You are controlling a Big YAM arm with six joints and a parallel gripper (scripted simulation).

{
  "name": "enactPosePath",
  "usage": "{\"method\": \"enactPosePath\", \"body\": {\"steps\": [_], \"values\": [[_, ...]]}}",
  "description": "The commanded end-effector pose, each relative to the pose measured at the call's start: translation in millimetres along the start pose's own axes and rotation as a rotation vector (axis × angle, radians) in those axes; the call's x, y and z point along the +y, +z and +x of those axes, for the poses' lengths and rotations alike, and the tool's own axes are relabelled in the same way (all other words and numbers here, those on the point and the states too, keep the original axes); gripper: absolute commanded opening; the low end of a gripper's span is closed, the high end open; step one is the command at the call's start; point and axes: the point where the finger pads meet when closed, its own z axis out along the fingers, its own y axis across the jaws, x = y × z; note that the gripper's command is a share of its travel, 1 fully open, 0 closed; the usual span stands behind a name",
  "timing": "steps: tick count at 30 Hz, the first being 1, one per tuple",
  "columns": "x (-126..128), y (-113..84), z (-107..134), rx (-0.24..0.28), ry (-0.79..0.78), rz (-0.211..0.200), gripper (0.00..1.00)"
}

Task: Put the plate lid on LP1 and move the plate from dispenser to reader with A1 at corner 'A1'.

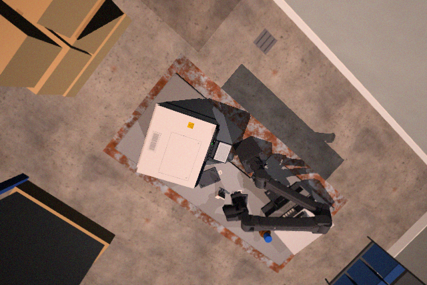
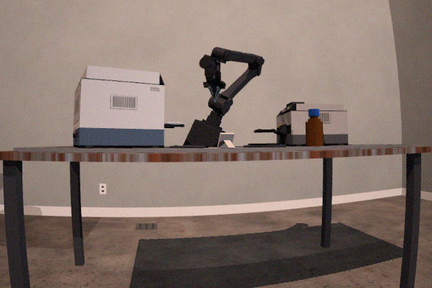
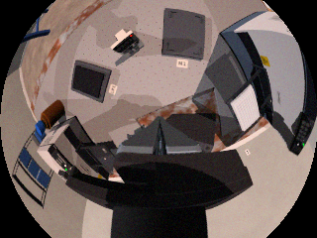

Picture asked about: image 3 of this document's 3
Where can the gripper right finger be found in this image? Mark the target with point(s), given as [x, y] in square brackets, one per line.
[174, 142]

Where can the white multi-well plate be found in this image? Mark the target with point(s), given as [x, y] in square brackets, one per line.
[246, 108]

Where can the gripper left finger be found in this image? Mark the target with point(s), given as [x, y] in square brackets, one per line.
[145, 141]

